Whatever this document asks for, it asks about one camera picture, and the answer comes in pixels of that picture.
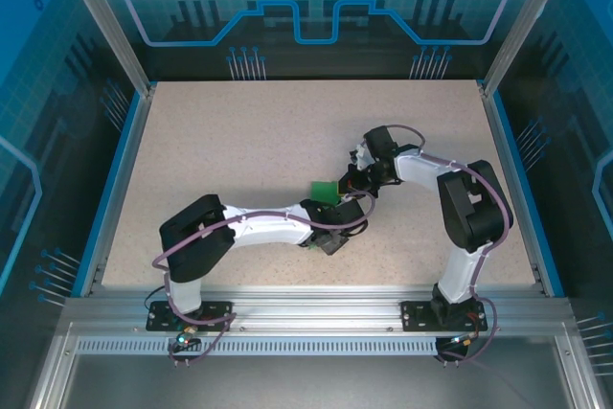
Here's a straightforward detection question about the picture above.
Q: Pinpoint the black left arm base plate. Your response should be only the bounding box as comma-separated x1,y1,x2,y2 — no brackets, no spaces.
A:
146,300,236,332

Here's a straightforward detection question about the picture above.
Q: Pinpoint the green paper sheet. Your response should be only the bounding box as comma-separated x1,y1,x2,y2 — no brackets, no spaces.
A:
307,180,343,253

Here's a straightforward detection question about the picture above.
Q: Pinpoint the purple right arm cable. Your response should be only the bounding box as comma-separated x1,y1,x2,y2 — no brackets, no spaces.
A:
390,124,509,368

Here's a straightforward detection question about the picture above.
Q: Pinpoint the aluminium frame post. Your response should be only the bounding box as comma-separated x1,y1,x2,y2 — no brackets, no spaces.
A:
52,0,157,99
477,0,569,100

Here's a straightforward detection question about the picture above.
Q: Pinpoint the slotted grey cable duct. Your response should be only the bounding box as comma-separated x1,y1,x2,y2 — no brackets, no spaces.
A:
74,337,444,357

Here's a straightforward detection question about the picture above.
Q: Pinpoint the aluminium mounting rail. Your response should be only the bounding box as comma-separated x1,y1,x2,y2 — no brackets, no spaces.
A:
61,284,576,336

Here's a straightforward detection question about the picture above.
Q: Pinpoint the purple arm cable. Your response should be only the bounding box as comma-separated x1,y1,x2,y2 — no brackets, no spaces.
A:
151,191,377,370
390,124,509,368

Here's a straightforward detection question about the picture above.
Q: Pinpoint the blue and aluminium side rail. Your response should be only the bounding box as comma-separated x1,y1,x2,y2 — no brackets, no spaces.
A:
480,82,566,299
71,82,157,299

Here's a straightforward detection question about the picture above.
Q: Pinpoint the cable connector with green light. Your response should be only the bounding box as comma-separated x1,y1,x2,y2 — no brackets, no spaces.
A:
174,325,200,346
447,331,480,348

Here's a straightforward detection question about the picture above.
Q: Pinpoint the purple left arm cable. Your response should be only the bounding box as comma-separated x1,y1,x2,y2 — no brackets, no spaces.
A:
151,191,377,370

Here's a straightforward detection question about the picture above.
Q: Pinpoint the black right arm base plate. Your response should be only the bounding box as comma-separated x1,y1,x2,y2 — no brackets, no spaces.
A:
400,300,489,332

